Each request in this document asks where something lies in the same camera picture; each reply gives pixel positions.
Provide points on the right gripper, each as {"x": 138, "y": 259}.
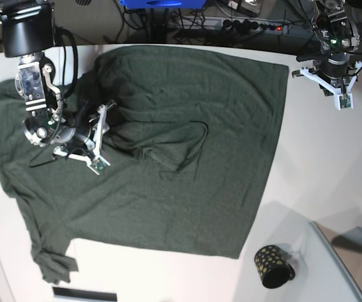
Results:
{"x": 80, "y": 137}

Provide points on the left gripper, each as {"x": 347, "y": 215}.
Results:
{"x": 334, "y": 73}

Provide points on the dark green t-shirt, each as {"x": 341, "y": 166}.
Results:
{"x": 191, "y": 141}

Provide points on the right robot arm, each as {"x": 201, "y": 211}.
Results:
{"x": 28, "y": 29}

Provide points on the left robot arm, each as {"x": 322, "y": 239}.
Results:
{"x": 335, "y": 31}

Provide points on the white power strip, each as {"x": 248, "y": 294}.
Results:
{"x": 241, "y": 25}

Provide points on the blue box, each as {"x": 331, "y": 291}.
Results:
{"x": 147, "y": 4}

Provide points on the white slotted plate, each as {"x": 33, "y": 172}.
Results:
{"x": 82, "y": 295}

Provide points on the grey tray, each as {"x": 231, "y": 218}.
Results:
{"x": 346, "y": 246}

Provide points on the black mug with gold dots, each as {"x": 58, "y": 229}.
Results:
{"x": 272, "y": 266}

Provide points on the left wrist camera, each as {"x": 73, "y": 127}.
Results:
{"x": 343, "y": 101}

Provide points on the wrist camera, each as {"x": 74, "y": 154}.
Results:
{"x": 343, "y": 101}
{"x": 98, "y": 165}

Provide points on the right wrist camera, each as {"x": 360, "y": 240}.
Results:
{"x": 98, "y": 165}

